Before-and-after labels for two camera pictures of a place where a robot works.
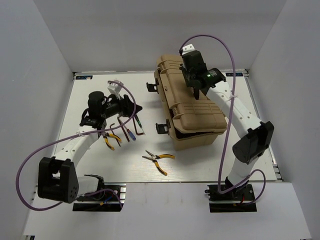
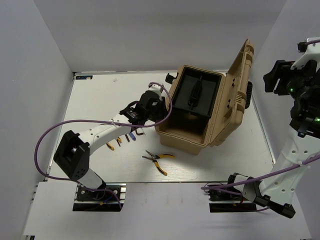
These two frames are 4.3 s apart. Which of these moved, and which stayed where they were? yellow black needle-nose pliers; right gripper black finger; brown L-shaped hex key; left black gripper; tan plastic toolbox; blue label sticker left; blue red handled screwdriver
Moved: tan plastic toolbox; left black gripper; right gripper black finger
Stayed: blue label sticker left; blue red handled screwdriver; brown L-shaped hex key; yellow black needle-nose pliers
